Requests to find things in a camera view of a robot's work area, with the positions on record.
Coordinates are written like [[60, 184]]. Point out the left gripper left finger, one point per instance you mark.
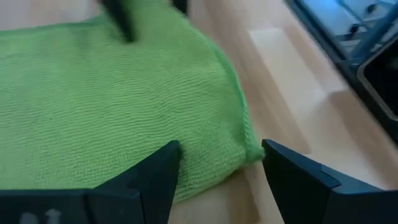
[[149, 193]]

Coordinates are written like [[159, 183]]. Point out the black metal table frame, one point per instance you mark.
[[348, 67]]

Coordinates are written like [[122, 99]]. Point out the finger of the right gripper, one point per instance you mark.
[[121, 18], [181, 4]]

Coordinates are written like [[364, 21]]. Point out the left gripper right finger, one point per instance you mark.
[[311, 199]]

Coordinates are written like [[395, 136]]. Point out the green microfiber towel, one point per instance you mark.
[[93, 109]]

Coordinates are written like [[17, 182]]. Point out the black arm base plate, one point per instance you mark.
[[385, 81]]

